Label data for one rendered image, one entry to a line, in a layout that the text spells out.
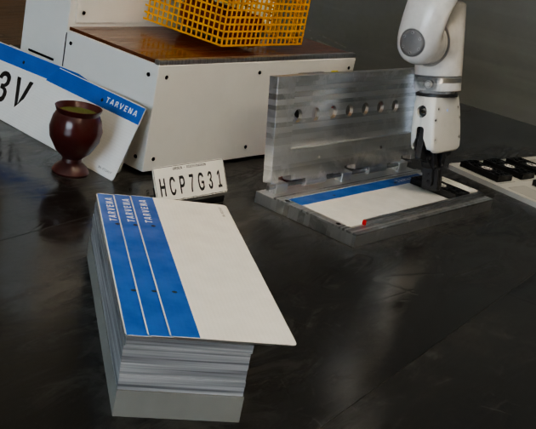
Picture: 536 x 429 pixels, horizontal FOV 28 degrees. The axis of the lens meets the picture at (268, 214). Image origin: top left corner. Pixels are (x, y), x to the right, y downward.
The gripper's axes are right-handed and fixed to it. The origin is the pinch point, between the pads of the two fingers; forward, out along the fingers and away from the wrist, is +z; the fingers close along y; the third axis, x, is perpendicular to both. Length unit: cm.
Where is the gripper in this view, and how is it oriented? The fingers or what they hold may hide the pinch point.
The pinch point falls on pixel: (431, 179)
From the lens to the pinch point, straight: 194.8
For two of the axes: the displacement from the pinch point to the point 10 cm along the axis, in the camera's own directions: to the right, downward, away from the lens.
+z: -0.3, 9.8, 2.0
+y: 6.4, -1.3, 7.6
